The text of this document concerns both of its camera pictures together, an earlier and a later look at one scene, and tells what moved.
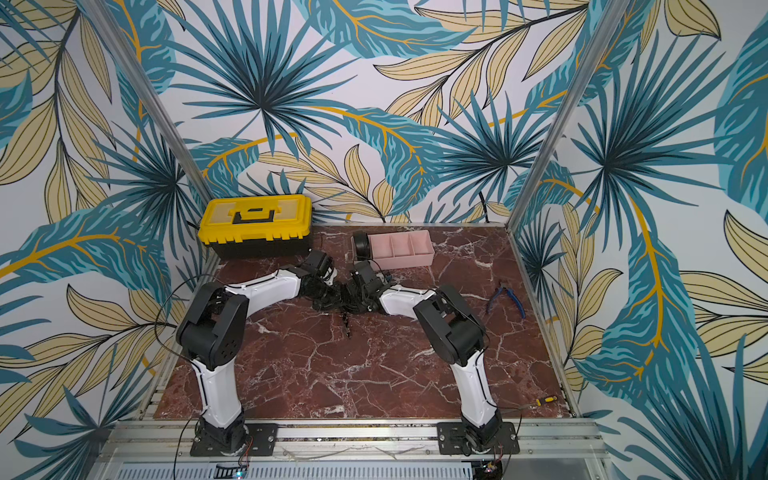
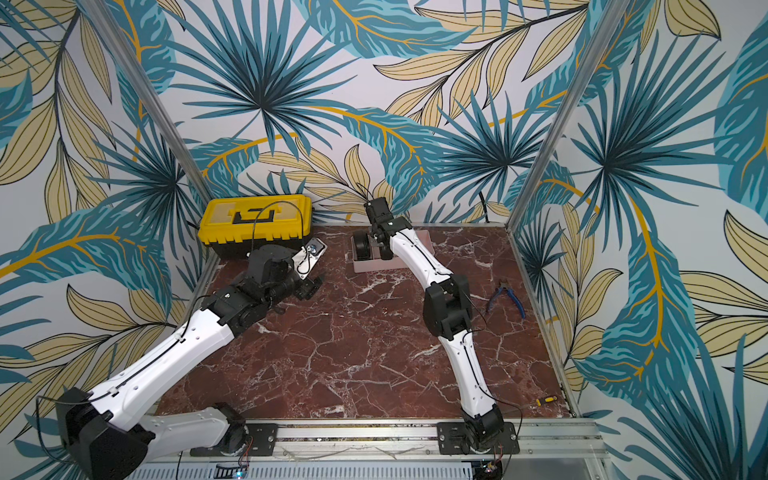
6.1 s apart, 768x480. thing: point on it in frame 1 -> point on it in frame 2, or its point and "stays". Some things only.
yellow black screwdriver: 547,399 stays
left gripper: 327,307 -> 309,287
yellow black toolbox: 254,227 stays
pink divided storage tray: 399,250 stays
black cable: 362,246 stays
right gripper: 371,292 -> 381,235
